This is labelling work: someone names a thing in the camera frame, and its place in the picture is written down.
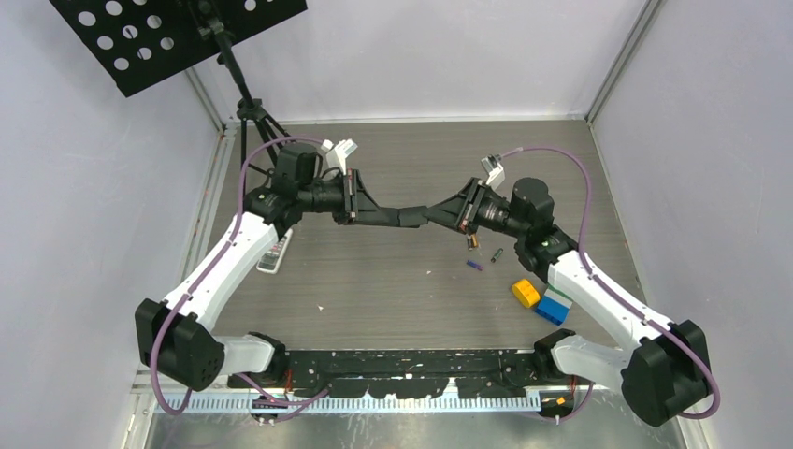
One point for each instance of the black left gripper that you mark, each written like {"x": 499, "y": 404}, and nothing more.
{"x": 356, "y": 203}

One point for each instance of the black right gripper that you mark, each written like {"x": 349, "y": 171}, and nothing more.
{"x": 460, "y": 211}

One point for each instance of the blue purple battery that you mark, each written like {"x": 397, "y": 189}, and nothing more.
{"x": 474, "y": 265}

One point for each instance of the green black battery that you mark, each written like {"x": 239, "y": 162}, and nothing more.
{"x": 497, "y": 254}

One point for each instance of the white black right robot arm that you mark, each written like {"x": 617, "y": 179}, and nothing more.
{"x": 661, "y": 368}

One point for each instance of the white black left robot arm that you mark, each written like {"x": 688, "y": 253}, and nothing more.
{"x": 175, "y": 334}

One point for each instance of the white air conditioner remote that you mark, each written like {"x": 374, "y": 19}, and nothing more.
{"x": 270, "y": 262}

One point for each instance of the yellow toy brick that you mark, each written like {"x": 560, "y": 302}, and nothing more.
{"x": 526, "y": 293}

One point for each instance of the blue green white brick stack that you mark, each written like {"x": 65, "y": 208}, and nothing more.
{"x": 554, "y": 306}

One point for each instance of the black music stand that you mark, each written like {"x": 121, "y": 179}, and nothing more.
{"x": 141, "y": 43}

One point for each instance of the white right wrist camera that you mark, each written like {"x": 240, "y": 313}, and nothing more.
{"x": 492, "y": 165}

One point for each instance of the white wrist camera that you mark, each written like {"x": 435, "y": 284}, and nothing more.
{"x": 492, "y": 165}
{"x": 337, "y": 153}

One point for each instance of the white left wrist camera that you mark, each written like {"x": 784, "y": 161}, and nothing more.
{"x": 337, "y": 153}

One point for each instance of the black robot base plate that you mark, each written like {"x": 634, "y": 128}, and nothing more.
{"x": 411, "y": 374}

